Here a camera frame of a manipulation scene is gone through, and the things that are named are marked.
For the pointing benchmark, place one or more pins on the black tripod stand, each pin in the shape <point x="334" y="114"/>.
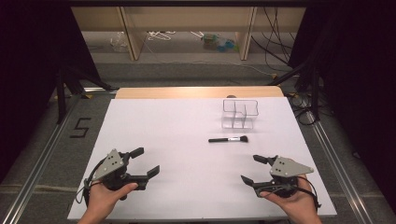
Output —
<point x="316" y="93"/>
<point x="61" y="99"/>

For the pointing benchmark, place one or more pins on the clear plastic bag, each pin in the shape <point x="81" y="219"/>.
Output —
<point x="118" y="42"/>

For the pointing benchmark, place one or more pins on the aluminium floor rail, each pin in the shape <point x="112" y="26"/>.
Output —
<point x="339" y="174"/>
<point x="37" y="174"/>

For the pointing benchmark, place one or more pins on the white table cover sheet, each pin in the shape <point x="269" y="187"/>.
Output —
<point x="174" y="130"/>

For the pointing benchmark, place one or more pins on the green and blue packets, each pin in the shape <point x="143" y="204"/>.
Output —
<point x="218" y="42"/>

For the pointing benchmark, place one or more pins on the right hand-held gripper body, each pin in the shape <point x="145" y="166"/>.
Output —
<point x="288" y="168"/>

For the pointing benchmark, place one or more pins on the light wooden table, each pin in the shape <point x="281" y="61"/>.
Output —
<point x="186" y="92"/>

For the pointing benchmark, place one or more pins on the black frame bar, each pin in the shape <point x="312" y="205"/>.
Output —
<point x="186" y="3"/>

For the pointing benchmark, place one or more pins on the light wooden shelf unit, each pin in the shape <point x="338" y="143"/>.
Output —
<point x="186" y="18"/>

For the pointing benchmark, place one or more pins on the clear plastic organizer box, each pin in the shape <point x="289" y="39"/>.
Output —
<point x="239" y="115"/>

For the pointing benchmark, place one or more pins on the person's right hand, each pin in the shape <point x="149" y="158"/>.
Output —
<point x="299" y="203"/>

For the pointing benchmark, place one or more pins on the person's left hand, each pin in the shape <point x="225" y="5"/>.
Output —
<point x="101" y="199"/>

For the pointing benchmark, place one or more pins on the black makeup brush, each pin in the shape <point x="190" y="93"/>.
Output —
<point x="222" y="140"/>

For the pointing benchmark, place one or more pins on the black curtain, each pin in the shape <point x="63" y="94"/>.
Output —
<point x="358" y="77"/>
<point x="31" y="62"/>

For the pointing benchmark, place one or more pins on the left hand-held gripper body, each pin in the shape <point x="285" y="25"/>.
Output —
<point x="109" y="163"/>

